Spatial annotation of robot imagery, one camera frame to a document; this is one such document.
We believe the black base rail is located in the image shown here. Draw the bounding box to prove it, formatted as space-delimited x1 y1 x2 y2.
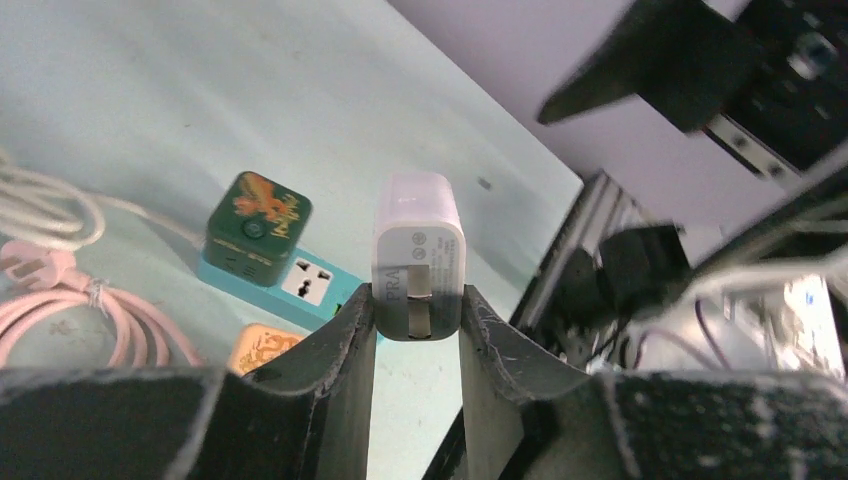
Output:
506 170 697 369

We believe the small white plug adapter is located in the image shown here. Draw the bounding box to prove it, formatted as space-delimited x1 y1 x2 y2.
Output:
371 172 467 341

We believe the white coiled power cord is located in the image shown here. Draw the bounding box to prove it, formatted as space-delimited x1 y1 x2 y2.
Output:
0 148 207 253

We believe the pink coiled cord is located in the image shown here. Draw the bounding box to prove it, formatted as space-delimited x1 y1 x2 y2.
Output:
0 239 207 370

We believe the green cube plug adapter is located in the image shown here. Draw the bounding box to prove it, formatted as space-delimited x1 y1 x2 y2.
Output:
202 171 312 287

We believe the teal power strip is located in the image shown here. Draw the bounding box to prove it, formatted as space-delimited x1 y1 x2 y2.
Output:
196 248 362 331

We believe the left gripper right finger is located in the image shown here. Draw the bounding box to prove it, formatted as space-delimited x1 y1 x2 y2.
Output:
426 286 847 479

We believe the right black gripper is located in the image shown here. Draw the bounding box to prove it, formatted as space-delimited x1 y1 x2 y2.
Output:
537 0 847 183

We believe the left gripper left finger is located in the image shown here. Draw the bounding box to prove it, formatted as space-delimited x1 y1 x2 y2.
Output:
1 284 376 479

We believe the yellow cube plug adapter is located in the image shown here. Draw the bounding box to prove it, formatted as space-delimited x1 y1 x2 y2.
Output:
227 323 305 376

